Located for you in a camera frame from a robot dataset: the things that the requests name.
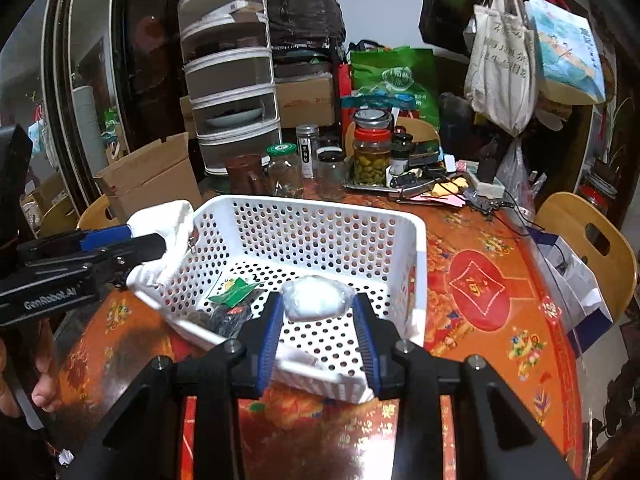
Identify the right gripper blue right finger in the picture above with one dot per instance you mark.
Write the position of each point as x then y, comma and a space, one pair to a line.
496, 436

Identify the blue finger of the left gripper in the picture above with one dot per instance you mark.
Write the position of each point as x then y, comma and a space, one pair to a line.
114, 258
64, 244

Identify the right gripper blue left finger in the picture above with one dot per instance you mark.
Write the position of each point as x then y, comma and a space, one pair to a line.
146, 435

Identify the white cloth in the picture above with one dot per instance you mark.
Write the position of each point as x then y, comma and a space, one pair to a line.
174, 222

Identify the dark knitted soft item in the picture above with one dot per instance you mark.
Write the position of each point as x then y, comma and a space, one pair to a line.
222, 320

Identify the green plastic packet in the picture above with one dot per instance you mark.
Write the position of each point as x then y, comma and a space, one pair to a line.
235, 292

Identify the person's left hand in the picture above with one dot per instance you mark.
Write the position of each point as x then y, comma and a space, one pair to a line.
30, 349

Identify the left wooden chair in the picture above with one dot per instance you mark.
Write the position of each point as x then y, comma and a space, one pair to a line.
98, 216

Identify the wooden chair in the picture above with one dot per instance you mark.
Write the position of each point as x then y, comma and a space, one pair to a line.
597, 242
98, 216

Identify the brown cardboard box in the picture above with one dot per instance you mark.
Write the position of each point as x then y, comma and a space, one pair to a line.
158, 173

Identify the brown ceramic cup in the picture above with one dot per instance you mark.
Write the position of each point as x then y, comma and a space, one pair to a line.
246, 175

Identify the white perforated plastic basket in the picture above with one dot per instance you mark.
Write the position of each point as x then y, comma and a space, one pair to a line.
272, 240

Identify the green lid glass jar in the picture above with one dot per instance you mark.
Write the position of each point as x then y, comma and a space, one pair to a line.
284, 171

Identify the white blue paper bag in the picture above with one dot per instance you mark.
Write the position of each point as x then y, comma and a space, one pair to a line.
575, 290

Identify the empty clear glass jar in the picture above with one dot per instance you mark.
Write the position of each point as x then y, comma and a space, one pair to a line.
331, 174

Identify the tall silver lid jar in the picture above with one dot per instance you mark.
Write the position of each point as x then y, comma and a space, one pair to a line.
308, 142

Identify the grey stacked drawer unit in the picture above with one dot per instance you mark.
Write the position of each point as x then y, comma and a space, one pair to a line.
229, 73

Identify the right wooden chair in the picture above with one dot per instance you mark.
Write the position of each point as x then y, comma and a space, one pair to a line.
597, 242

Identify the red lid pickle jar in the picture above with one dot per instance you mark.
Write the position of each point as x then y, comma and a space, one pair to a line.
371, 145

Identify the black garbage bag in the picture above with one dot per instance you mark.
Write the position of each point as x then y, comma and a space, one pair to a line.
301, 20

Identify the green shopping bag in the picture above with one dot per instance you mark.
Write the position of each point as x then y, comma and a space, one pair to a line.
403, 71

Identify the beige canvas tote bag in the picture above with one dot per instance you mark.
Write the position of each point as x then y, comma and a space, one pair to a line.
501, 82

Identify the blue illustrated paper bag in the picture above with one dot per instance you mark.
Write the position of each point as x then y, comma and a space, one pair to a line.
570, 66

